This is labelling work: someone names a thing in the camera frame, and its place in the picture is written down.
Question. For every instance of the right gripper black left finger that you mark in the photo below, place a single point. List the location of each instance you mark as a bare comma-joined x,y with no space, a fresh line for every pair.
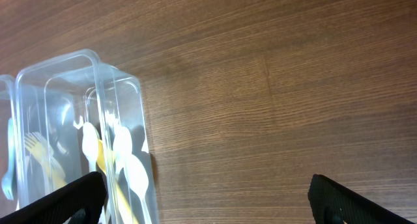
80,201

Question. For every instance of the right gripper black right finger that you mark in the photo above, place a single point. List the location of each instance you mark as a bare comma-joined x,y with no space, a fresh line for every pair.
332,203

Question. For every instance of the yellow plastic spoon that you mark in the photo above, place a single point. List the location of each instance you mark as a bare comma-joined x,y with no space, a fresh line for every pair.
123,206

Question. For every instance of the white plastic spoon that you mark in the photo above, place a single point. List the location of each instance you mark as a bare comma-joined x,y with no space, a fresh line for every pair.
90,145
138,182
122,147

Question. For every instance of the yellow plastic fork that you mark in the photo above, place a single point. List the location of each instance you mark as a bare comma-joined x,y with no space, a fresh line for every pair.
43,153

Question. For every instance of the right clear plastic container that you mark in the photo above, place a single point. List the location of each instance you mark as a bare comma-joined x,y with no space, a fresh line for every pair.
56,98

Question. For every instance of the clear plastic container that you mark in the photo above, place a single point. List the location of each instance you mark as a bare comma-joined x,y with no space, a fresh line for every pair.
8,111
56,98

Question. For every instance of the left clear plastic container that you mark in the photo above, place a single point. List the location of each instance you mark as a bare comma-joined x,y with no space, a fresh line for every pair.
8,111

